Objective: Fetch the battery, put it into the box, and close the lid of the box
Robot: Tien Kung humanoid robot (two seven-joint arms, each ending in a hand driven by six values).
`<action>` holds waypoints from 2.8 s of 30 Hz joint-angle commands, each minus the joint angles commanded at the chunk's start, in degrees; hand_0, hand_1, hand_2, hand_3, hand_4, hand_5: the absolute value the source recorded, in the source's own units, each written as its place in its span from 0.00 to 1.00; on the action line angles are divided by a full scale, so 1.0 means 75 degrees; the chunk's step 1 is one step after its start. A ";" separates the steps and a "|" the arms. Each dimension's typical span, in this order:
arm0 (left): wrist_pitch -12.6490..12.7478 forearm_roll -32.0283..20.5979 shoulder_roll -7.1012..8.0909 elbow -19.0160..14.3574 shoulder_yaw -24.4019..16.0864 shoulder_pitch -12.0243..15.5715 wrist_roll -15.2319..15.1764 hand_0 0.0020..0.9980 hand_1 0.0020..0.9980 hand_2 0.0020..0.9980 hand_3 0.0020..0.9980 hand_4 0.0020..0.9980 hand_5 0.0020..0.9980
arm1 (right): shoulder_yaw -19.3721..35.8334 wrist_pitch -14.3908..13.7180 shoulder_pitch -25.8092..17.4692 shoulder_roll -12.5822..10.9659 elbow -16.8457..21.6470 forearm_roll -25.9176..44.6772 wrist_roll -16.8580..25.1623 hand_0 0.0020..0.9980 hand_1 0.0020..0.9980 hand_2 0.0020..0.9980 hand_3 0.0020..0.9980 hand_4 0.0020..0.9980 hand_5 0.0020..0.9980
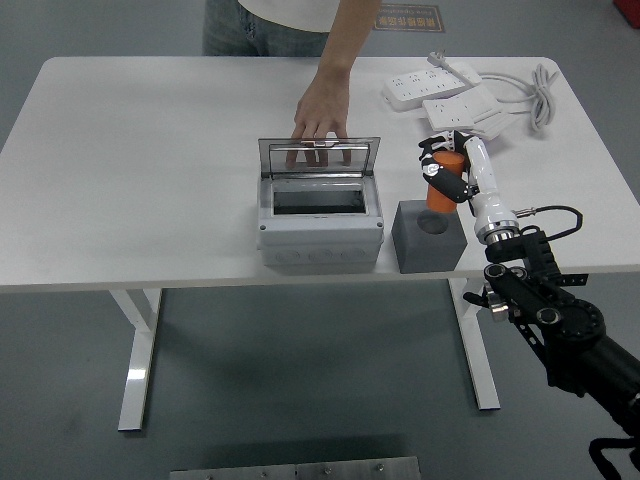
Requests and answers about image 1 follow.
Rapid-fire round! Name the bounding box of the white table leg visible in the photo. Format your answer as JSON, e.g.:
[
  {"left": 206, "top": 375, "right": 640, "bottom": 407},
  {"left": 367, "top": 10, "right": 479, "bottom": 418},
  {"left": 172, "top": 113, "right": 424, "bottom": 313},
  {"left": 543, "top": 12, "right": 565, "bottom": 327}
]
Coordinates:
[
  {"left": 448, "top": 278, "right": 502, "bottom": 412},
  {"left": 109, "top": 288, "right": 164, "bottom": 432}
]

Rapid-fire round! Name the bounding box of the orange cylinder battery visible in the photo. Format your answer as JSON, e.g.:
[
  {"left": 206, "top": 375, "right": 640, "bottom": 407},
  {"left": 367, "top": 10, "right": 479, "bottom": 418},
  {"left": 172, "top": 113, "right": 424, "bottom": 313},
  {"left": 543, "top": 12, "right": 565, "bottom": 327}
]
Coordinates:
[{"left": 425, "top": 151, "right": 467, "bottom": 214}]

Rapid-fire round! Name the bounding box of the brown floor sign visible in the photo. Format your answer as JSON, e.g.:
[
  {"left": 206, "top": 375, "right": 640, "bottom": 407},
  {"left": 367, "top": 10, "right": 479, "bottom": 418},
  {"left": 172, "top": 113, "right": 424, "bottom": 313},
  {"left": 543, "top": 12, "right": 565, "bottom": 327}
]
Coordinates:
[{"left": 373, "top": 3, "right": 446, "bottom": 34}]

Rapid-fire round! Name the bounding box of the person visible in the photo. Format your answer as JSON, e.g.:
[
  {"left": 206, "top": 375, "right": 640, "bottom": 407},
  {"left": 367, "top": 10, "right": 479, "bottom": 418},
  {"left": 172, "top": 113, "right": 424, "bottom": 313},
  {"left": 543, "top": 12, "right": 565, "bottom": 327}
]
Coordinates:
[{"left": 202, "top": 0, "right": 381, "bottom": 169}]

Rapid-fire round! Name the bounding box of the black cable loop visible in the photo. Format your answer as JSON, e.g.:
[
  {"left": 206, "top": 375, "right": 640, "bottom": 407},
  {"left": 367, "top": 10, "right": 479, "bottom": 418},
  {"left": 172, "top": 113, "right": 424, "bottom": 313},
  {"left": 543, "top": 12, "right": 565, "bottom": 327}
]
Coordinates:
[{"left": 588, "top": 437, "right": 640, "bottom": 480}]

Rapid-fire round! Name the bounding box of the short white power strip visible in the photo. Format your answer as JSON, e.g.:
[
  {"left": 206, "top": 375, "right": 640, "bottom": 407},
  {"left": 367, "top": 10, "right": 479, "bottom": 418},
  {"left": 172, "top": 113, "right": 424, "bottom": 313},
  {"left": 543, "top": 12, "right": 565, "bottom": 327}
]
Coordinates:
[{"left": 421, "top": 93, "right": 504, "bottom": 132}]

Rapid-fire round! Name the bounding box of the red box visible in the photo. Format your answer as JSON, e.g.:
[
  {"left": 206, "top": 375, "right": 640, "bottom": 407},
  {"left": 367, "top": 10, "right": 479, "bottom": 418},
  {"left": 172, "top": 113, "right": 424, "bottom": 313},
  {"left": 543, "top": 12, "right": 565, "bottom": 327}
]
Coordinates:
[{"left": 612, "top": 0, "right": 640, "bottom": 29}]

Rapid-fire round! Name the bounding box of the white flat socket panel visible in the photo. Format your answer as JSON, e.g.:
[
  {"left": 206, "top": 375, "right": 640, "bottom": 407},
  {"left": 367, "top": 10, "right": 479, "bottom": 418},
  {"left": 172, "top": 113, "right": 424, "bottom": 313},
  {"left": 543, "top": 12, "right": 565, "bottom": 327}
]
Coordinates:
[{"left": 464, "top": 109, "right": 515, "bottom": 142}]

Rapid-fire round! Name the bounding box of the long white power strip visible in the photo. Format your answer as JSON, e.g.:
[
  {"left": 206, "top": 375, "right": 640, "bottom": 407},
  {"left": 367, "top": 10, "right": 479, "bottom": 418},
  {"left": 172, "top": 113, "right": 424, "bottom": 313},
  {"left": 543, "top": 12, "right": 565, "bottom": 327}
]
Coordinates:
[{"left": 382, "top": 67, "right": 484, "bottom": 112}]

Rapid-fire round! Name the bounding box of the grey holder block with hole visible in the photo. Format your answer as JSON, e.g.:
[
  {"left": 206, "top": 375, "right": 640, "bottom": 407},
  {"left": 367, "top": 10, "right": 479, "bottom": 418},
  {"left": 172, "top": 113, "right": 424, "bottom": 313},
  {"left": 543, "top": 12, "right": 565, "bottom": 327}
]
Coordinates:
[{"left": 391, "top": 199, "right": 469, "bottom": 274}]

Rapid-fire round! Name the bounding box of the white power plug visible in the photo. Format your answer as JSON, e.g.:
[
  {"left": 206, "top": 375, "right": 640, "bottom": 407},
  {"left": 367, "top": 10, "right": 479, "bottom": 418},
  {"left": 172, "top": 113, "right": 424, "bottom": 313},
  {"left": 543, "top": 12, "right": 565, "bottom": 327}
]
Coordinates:
[{"left": 426, "top": 47, "right": 454, "bottom": 71}]

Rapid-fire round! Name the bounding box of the grey plastic junction box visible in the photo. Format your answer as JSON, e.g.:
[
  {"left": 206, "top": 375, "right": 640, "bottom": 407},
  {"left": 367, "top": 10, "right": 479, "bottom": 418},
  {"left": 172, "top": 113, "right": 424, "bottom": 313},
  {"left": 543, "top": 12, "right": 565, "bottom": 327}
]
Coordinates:
[{"left": 256, "top": 172, "right": 386, "bottom": 266}]

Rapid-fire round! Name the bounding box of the person's left hand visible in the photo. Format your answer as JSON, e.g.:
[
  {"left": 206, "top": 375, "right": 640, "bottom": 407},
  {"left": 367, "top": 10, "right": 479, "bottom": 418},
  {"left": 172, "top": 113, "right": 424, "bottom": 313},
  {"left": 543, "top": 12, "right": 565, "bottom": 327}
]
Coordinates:
[{"left": 285, "top": 73, "right": 350, "bottom": 169}]

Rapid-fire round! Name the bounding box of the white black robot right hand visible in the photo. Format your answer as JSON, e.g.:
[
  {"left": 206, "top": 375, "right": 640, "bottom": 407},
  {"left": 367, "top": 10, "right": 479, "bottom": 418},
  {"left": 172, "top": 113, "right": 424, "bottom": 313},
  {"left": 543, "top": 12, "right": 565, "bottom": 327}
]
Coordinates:
[{"left": 417, "top": 129, "right": 519, "bottom": 236}]

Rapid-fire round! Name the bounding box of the white coiled power cable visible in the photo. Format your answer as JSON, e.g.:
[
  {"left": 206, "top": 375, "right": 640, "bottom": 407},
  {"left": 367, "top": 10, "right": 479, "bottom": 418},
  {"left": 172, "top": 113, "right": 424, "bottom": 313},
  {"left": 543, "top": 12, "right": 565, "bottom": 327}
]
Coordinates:
[{"left": 477, "top": 62, "right": 561, "bottom": 135}]

